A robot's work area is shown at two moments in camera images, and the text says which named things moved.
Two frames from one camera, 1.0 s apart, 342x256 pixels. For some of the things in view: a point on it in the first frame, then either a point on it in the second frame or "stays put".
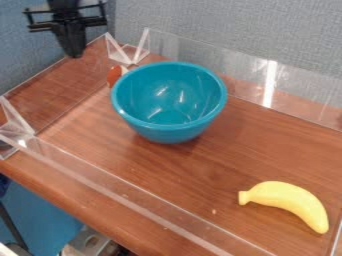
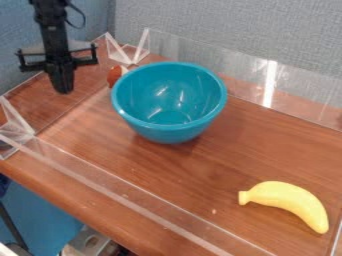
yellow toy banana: (289, 197) stays put
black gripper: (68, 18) to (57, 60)
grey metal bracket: (90, 243) stays put
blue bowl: (168, 99) stays put
